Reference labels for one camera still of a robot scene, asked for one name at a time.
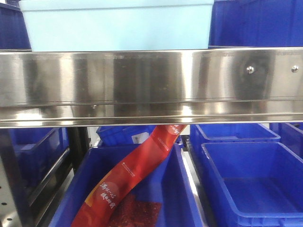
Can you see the light blue bin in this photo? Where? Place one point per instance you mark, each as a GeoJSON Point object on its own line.
{"type": "Point", "coordinates": [117, 25]}

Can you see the dark blue bin rear middle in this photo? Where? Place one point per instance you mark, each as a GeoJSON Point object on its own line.
{"type": "Point", "coordinates": [123, 135]}

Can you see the dark blue bin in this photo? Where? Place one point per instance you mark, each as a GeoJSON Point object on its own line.
{"type": "Point", "coordinates": [167, 184]}
{"type": "Point", "coordinates": [37, 150]}
{"type": "Point", "coordinates": [227, 132]}
{"type": "Point", "coordinates": [13, 33]}
{"type": "Point", "coordinates": [257, 23]}
{"type": "Point", "coordinates": [123, 135]}
{"type": "Point", "coordinates": [253, 184]}

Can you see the dark blue bin lower middle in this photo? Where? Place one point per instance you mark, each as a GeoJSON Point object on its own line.
{"type": "Point", "coordinates": [167, 184]}

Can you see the steel shelf front beam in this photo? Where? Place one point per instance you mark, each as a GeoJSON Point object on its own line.
{"type": "Point", "coordinates": [55, 89]}

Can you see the dark blue bin rear right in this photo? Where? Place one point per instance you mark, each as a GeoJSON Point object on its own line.
{"type": "Point", "coordinates": [227, 132]}

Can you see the red snack package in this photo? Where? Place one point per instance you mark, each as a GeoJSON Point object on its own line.
{"type": "Point", "coordinates": [105, 197]}

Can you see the dark blue bin upper right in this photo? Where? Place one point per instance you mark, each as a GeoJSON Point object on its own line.
{"type": "Point", "coordinates": [257, 23]}

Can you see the dark blue bin lower left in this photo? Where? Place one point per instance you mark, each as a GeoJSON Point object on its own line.
{"type": "Point", "coordinates": [37, 150]}

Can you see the dark blue bin lower right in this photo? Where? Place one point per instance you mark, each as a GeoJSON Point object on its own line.
{"type": "Point", "coordinates": [253, 184]}

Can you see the dark blue bin upper left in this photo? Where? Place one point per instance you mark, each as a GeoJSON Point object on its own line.
{"type": "Point", "coordinates": [13, 33]}

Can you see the steel shelf upright post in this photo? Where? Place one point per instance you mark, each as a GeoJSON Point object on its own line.
{"type": "Point", "coordinates": [14, 207]}

